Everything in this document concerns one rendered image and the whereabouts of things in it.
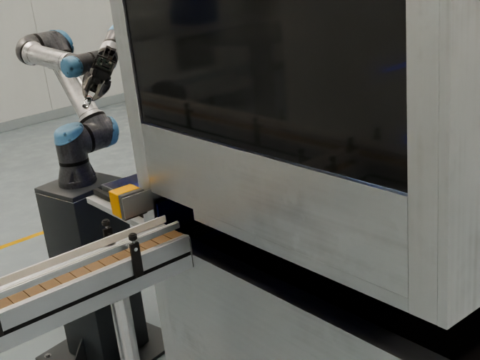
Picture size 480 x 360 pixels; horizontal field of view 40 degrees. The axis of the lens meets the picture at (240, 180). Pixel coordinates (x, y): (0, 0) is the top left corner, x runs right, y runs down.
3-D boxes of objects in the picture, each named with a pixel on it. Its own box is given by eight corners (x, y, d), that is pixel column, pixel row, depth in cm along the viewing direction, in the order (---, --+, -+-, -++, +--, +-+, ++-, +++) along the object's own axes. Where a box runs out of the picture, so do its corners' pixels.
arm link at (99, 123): (85, 158, 267) (23, 43, 273) (115, 148, 277) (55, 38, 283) (96, 146, 258) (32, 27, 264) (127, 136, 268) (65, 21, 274)
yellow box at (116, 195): (148, 213, 182) (143, 188, 180) (125, 221, 178) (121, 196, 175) (133, 206, 188) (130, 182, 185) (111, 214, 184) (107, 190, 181)
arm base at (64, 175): (51, 186, 264) (46, 162, 261) (81, 173, 275) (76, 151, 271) (74, 191, 255) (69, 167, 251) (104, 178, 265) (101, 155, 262)
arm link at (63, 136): (52, 161, 261) (45, 128, 257) (81, 151, 270) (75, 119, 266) (68, 166, 253) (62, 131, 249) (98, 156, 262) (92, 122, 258)
